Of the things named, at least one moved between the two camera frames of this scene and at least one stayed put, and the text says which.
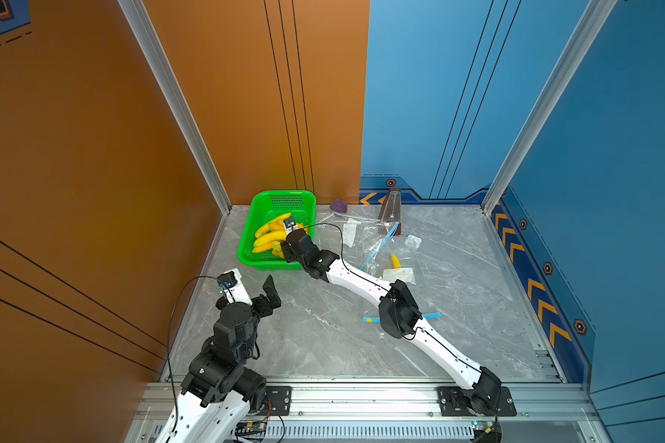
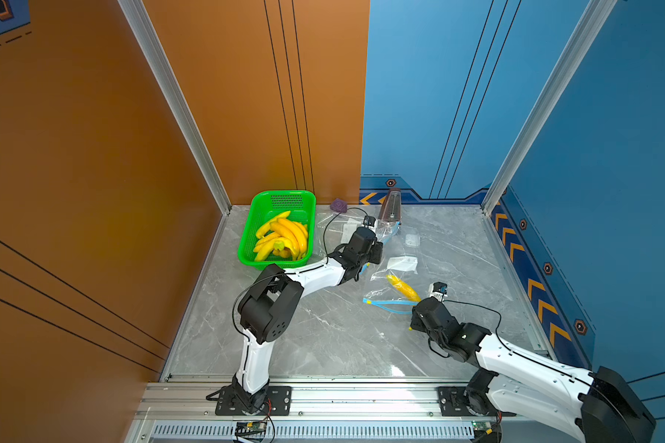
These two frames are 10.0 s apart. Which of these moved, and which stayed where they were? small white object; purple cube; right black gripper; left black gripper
Moved: right black gripper; left black gripper
Stayed: purple cube; small white object
